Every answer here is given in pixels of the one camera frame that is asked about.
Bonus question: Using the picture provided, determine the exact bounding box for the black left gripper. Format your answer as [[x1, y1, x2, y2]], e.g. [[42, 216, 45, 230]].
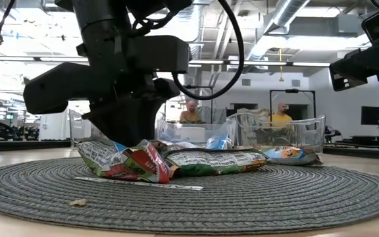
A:
[[23, 62, 181, 147]]

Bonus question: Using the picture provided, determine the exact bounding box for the small clear plastic bin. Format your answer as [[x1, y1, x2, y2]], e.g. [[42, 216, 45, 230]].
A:
[[155, 118, 238, 149]]

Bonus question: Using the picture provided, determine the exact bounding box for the person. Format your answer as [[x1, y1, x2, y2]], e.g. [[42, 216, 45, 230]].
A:
[[178, 99, 206, 124], [268, 102, 294, 128]]

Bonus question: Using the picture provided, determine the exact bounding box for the black low bench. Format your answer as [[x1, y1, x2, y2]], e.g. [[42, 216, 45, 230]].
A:
[[320, 133, 379, 151]]

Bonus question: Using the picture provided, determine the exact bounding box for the yellow hanging pendant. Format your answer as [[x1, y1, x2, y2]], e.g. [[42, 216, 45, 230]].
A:
[[278, 48, 285, 82]]

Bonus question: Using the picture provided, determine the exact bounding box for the white printed paper strip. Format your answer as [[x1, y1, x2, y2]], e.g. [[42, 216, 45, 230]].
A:
[[73, 176, 205, 192]]

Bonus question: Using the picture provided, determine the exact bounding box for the white square column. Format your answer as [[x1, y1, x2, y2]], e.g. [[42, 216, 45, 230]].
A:
[[39, 111, 70, 142]]

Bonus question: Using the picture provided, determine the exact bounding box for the small tan crumb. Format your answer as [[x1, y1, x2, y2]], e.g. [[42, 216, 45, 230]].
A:
[[68, 198, 88, 207]]

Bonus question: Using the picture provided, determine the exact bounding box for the round grey woven placemat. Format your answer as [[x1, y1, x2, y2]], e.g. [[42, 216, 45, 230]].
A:
[[0, 157, 379, 236]]

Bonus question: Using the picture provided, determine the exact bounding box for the black wall mounted monitor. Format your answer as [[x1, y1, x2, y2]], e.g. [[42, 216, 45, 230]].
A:
[[361, 105, 379, 126]]

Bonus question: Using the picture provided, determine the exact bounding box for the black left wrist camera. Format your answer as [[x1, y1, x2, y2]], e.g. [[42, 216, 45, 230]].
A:
[[126, 35, 191, 74]]

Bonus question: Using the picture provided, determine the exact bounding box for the silver spiral ventilation duct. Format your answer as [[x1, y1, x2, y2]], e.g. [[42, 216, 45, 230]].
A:
[[244, 0, 311, 62], [176, 3, 207, 87]]

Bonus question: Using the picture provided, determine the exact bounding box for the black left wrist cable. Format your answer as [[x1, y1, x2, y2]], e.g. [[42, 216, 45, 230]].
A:
[[172, 0, 245, 101]]

